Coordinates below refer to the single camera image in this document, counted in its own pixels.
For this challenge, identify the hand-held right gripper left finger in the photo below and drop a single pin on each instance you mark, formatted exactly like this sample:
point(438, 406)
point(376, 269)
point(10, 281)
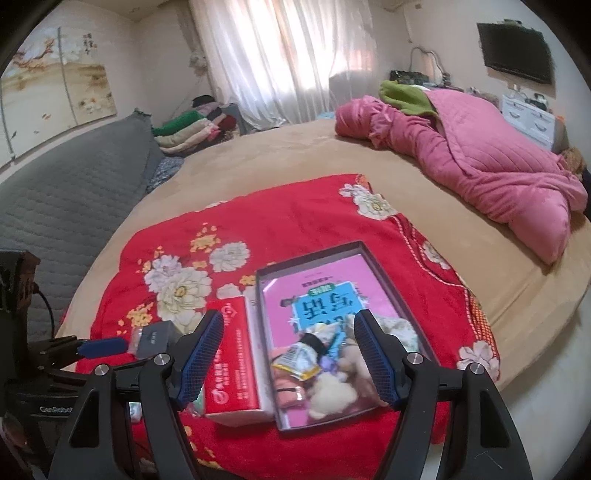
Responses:
point(203, 355)

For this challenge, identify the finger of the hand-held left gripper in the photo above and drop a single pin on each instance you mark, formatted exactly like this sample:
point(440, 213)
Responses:
point(106, 347)

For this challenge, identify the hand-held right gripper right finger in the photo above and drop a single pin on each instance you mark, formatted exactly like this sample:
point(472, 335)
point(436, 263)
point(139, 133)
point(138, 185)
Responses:
point(376, 360)

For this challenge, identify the clear bag brown contents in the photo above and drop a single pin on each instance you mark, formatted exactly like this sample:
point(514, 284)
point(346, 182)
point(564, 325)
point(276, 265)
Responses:
point(135, 341)

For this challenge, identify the red tissue pack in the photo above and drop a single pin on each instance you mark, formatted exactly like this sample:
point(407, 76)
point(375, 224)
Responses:
point(235, 369)

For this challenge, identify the white floral cloth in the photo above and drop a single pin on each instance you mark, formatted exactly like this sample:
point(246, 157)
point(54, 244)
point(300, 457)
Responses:
point(397, 330)

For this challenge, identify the dark square box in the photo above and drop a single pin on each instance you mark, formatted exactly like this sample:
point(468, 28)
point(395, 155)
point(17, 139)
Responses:
point(157, 339)

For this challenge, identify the beige plush toy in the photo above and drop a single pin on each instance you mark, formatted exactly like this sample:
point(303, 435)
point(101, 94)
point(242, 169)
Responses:
point(332, 387)

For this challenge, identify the dark shallow tray box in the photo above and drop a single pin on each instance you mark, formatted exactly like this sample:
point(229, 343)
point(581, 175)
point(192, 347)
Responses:
point(314, 257)

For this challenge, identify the pink book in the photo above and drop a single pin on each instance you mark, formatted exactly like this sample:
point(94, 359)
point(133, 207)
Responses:
point(323, 281)

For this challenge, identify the grey quilted headboard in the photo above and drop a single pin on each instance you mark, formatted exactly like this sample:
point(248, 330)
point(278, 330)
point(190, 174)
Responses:
point(69, 207)

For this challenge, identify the red floral blanket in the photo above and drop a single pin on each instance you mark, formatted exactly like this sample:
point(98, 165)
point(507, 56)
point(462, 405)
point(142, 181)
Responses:
point(300, 212)

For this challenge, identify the blue patterned cloth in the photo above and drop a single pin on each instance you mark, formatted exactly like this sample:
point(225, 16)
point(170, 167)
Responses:
point(164, 173)

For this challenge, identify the beige bed sheet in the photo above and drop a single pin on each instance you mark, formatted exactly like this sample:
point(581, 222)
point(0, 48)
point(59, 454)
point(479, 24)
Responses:
point(323, 147)

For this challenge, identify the pink quilt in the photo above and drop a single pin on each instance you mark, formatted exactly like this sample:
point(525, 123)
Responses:
point(485, 161)

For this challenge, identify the stack of folded blankets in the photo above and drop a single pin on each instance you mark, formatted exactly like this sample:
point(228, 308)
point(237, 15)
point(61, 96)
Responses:
point(184, 129)

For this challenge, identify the green cloth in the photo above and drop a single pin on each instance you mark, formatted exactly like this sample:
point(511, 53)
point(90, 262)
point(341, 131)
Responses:
point(401, 97)

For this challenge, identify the grey chair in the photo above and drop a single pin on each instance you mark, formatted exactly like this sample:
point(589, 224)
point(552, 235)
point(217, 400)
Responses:
point(346, 92)

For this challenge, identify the brown plush toy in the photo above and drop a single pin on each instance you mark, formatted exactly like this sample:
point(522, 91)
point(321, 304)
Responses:
point(572, 161)

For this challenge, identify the white dresser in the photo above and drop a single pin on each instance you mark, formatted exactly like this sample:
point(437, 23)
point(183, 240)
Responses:
point(526, 120)

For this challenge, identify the white sheer curtain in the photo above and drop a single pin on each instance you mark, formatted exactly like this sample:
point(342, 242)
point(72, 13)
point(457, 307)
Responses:
point(277, 55)

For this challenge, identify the wall painting with blossoms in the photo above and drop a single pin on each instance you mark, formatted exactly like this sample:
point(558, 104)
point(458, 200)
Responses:
point(55, 83)

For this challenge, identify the black wall television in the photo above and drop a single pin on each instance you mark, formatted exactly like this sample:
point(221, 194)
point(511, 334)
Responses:
point(512, 50)

